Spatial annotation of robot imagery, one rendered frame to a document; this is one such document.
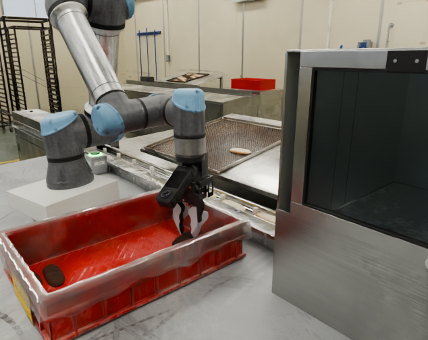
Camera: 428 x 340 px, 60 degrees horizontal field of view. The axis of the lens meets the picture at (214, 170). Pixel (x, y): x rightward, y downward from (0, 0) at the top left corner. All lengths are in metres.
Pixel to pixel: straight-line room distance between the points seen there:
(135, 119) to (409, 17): 4.21
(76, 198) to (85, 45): 0.47
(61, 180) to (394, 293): 0.99
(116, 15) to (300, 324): 0.90
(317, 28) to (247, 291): 4.78
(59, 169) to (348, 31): 4.36
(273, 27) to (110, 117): 5.09
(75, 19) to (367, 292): 0.86
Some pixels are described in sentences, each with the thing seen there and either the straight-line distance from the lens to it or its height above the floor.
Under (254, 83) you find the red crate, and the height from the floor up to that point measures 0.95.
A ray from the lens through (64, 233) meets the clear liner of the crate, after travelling 0.98.
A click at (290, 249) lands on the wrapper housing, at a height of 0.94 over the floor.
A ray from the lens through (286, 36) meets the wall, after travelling 5.68.
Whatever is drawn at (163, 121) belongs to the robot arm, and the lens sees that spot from 0.92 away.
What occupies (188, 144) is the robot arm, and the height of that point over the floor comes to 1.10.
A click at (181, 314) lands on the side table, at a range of 0.76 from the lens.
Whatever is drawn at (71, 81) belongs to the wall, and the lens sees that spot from 8.82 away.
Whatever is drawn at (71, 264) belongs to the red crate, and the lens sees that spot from 0.96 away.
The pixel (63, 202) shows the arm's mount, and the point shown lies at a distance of 1.18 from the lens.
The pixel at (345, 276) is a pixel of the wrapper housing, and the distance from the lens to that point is 0.69.
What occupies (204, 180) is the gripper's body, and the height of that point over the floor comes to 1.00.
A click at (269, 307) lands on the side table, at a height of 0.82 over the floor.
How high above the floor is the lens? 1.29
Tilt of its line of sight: 17 degrees down
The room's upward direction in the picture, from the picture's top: straight up
